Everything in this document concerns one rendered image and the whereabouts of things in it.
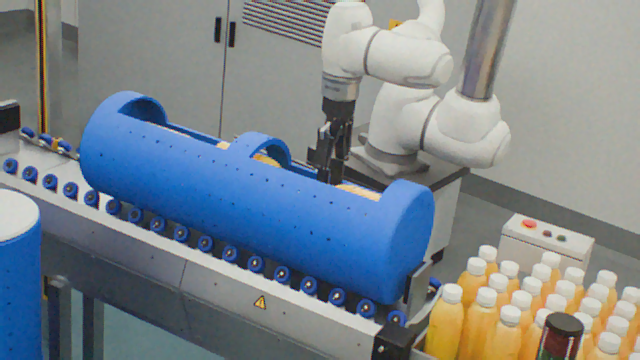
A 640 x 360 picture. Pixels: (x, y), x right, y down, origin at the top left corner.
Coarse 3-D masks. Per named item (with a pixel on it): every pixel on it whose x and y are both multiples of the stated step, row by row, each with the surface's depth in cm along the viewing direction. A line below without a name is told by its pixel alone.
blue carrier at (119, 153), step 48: (144, 96) 226; (96, 144) 216; (144, 144) 211; (192, 144) 206; (240, 144) 204; (144, 192) 212; (192, 192) 204; (240, 192) 198; (288, 192) 193; (336, 192) 190; (384, 192) 188; (240, 240) 203; (288, 240) 194; (336, 240) 187; (384, 240) 183; (384, 288) 188
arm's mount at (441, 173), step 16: (368, 128) 272; (352, 144) 259; (352, 160) 249; (432, 160) 259; (352, 176) 246; (368, 176) 242; (400, 176) 246; (416, 176) 247; (432, 176) 249; (448, 176) 252; (432, 192) 246
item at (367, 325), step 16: (0, 176) 242; (16, 176) 240; (32, 192) 237; (48, 192) 235; (80, 208) 230; (96, 208) 228; (112, 224) 225; (128, 224) 223; (144, 240) 220; (160, 240) 218; (192, 256) 214; (208, 256) 213; (224, 272) 210; (240, 272) 208; (272, 288) 204; (288, 288) 203; (304, 304) 200; (320, 304) 199; (336, 320) 196; (352, 320) 195; (368, 320) 194
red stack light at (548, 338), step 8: (544, 328) 142; (544, 336) 142; (552, 336) 140; (560, 336) 139; (576, 336) 140; (544, 344) 142; (552, 344) 141; (560, 344) 140; (568, 344) 140; (576, 344) 140; (552, 352) 141; (560, 352) 140; (568, 352) 140; (576, 352) 141
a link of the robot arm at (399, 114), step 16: (384, 96) 240; (400, 96) 237; (416, 96) 236; (432, 96) 240; (384, 112) 240; (400, 112) 238; (416, 112) 236; (384, 128) 242; (400, 128) 239; (416, 128) 237; (384, 144) 244; (400, 144) 242; (416, 144) 240
